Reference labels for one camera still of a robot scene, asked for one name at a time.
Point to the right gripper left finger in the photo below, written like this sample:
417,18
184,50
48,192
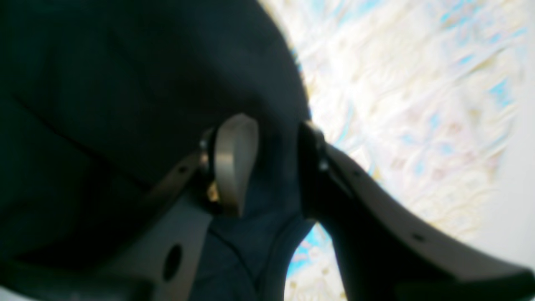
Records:
159,261

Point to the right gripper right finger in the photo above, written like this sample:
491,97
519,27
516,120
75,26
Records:
386,253

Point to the black T-shirt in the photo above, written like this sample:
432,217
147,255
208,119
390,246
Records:
101,98

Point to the patterned tablecloth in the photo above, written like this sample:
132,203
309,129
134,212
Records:
434,99

